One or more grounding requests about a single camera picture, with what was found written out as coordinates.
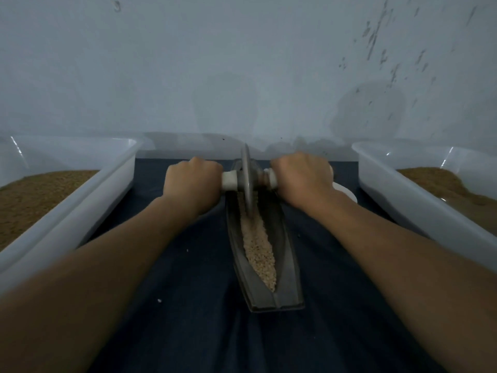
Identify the person's right hand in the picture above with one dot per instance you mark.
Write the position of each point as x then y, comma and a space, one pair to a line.
303, 181

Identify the person's left hand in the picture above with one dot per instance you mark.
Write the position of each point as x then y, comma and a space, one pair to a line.
192, 186

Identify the small ground grain portion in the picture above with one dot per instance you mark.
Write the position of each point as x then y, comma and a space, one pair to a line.
258, 248

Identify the white plastic tray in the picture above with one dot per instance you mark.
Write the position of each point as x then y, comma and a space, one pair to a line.
74, 209
408, 206

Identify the boat-shaped metal grinding trough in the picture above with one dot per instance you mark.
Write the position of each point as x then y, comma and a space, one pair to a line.
289, 291

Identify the person's right forearm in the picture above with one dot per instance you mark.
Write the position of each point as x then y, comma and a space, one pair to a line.
411, 287

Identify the person's left forearm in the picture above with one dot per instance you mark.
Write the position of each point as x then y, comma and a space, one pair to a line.
74, 295

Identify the white round plate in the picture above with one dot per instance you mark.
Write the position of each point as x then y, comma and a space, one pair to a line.
346, 192

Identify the dark blue tablecloth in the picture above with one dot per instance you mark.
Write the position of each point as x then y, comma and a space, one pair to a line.
194, 330

